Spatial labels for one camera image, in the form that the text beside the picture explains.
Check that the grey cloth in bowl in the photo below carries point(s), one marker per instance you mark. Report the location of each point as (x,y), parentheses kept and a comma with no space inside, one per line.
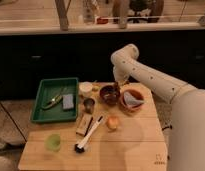
(131,101)

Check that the clear bottle on shelf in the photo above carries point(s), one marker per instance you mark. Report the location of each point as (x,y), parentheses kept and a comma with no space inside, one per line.
(88,11)

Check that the dark purple bowl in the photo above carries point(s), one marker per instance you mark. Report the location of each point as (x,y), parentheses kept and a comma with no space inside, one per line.
(110,94)

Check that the blue grey sponge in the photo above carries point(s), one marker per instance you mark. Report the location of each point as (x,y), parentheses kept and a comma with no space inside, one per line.
(68,102)

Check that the white handled dish brush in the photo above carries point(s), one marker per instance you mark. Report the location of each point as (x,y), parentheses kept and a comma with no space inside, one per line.
(80,146)

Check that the green handled tongs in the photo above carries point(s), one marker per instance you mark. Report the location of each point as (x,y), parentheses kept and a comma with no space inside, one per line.
(54,101)

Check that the red small dish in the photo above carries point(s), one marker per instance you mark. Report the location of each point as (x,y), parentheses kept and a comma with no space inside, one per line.
(102,21)

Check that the metal cup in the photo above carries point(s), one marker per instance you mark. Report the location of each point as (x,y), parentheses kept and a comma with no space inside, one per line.
(89,105)

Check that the orange fruit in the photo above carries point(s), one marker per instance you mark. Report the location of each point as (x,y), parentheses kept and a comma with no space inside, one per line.
(112,122)

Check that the white small cup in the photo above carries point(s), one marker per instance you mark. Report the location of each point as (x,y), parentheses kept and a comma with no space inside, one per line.
(85,89)

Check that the orange terracotta bowl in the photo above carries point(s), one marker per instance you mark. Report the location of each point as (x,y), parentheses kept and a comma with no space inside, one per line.
(136,94)

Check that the green plastic cup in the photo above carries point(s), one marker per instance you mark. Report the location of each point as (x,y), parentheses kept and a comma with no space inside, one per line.
(53,142)

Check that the wooden block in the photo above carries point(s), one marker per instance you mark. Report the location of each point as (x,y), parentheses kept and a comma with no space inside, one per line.
(84,124)

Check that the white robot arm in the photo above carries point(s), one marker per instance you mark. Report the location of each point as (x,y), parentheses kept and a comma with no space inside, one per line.
(186,149)

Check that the green plastic tray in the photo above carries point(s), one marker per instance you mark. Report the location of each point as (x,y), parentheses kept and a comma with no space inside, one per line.
(48,88)

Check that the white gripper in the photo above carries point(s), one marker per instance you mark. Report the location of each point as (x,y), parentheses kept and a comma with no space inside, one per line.
(121,79)

